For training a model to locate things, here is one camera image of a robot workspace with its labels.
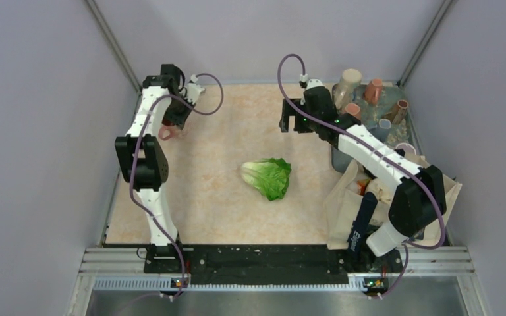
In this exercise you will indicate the small pink mug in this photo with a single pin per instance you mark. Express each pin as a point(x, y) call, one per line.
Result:
point(354, 110)

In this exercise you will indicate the blue grey mug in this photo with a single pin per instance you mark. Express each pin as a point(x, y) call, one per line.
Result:
point(384, 124)

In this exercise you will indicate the brown patterned mug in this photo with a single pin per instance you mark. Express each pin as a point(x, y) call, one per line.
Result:
point(397, 112)

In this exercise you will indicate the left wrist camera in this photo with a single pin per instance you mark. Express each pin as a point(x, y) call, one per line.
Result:
point(193, 90)

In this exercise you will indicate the beige tote bag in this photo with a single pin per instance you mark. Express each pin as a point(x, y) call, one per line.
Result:
point(343, 204)

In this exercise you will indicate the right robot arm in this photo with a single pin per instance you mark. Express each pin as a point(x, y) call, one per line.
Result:
point(418, 192)

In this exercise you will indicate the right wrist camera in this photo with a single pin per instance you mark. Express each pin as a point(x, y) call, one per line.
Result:
point(307, 82)

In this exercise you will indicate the large pink mug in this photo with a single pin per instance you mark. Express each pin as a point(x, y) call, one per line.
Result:
point(167, 132)

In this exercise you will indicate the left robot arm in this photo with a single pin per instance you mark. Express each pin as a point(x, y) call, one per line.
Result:
point(144, 165)

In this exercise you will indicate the green lettuce head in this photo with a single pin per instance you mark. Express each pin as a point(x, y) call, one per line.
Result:
point(271, 177)

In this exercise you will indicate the floral patterned tray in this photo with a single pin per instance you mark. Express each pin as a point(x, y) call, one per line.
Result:
point(370, 116)

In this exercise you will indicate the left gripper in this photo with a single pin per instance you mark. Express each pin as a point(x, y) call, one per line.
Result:
point(178, 120)

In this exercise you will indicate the cream tall mug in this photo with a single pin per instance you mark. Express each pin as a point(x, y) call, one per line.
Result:
point(342, 91)

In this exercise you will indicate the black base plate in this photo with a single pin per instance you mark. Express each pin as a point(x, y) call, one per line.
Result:
point(267, 264)

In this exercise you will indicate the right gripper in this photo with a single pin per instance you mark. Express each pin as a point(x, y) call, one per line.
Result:
point(288, 111)

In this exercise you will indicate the terracotta pink mug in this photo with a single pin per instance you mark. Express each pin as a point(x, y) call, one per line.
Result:
point(373, 91)

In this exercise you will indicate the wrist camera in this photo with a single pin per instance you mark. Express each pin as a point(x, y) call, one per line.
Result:
point(193, 90)
point(307, 82)

